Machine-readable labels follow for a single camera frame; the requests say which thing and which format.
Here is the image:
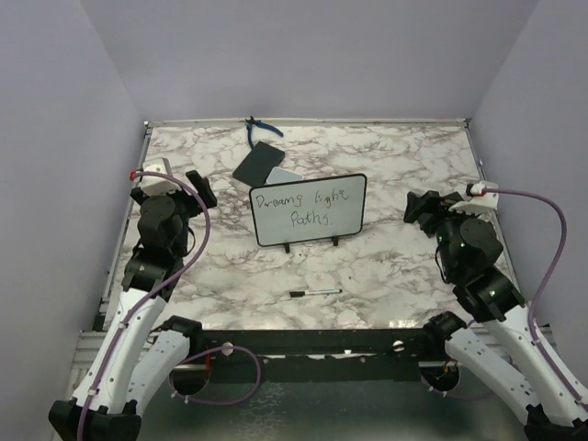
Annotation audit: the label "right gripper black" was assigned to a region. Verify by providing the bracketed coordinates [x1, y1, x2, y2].
[403, 188, 481, 277]

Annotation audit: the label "small whiteboard black frame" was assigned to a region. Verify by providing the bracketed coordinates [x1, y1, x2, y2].
[249, 174, 368, 247]

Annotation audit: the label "black whiteboard marker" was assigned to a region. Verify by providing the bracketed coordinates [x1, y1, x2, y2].
[303, 288, 343, 297]

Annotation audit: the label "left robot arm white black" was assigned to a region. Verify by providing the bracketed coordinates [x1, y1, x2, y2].
[49, 167, 217, 440]

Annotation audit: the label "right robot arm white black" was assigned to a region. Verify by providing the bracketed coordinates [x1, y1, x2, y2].
[403, 181, 587, 440]

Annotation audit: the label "black rectangular box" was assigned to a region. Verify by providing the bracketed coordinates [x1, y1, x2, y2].
[232, 141, 286, 187]

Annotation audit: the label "small white square device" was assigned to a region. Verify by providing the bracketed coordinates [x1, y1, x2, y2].
[266, 167, 304, 185]

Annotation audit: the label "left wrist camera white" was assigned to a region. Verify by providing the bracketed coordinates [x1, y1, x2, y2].
[139, 157, 180, 197]

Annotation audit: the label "blue handled pliers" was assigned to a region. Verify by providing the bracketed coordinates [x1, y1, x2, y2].
[244, 115, 284, 149]

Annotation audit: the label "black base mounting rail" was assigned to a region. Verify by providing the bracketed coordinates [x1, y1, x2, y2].
[151, 326, 460, 382]

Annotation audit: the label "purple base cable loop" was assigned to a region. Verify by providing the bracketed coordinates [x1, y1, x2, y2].
[168, 345, 263, 406]

